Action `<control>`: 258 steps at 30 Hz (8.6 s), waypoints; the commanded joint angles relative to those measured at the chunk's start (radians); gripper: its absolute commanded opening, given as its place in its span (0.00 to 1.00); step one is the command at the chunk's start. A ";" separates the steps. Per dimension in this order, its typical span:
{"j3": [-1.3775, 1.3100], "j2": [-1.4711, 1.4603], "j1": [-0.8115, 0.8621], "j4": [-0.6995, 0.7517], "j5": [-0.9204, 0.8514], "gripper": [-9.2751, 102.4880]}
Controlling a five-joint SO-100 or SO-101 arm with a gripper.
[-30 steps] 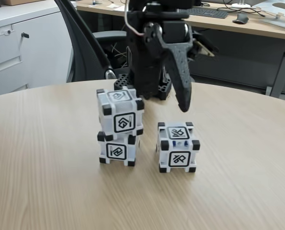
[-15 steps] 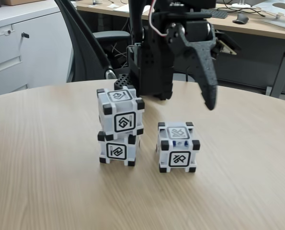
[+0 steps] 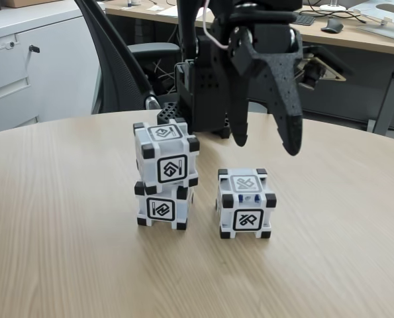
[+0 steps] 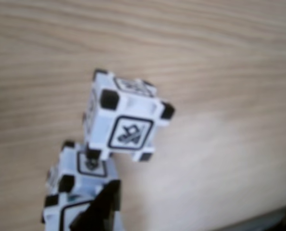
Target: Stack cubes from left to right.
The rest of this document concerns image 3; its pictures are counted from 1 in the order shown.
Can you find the grey laptop stand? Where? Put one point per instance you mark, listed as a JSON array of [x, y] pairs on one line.
[[388, 13]]

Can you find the black cabinet key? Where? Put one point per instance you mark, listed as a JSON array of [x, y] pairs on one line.
[[34, 49]]

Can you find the dark computer mouse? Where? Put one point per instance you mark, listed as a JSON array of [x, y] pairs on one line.
[[332, 26]]

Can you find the white drawer cabinet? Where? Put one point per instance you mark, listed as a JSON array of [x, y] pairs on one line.
[[51, 83]]

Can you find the white cube house symbol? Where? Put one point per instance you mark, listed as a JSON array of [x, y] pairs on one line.
[[171, 170]]

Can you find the white round lamp base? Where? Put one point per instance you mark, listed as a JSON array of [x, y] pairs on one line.
[[332, 7]]

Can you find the white cube zigzag symbol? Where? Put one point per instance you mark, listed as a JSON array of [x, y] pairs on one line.
[[160, 210]]

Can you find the brown cardboard box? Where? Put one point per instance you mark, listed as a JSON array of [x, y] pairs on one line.
[[28, 2]]

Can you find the white cube crossed symbol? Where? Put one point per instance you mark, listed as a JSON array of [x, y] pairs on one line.
[[248, 220]]

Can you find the white paper sheets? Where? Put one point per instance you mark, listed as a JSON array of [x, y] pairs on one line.
[[165, 11]]

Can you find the gripper camera circuit board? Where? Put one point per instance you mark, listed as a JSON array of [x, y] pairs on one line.
[[316, 71]]

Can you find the dark computer keyboard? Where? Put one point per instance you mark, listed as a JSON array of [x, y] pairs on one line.
[[306, 19]]

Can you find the black mesh office chair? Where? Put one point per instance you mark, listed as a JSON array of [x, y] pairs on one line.
[[117, 66]]

